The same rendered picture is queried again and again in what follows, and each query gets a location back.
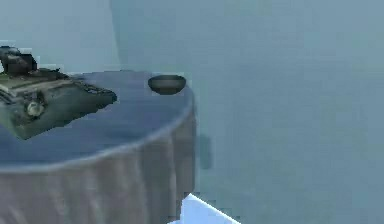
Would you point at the dark grey bowl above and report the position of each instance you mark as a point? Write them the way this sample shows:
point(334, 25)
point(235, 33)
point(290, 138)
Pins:
point(166, 84)

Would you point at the round table with grey cloth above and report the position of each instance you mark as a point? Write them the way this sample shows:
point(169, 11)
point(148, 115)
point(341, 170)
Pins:
point(110, 156)

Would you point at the dark green toy tank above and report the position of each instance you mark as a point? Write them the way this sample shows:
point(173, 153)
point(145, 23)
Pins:
point(50, 103)

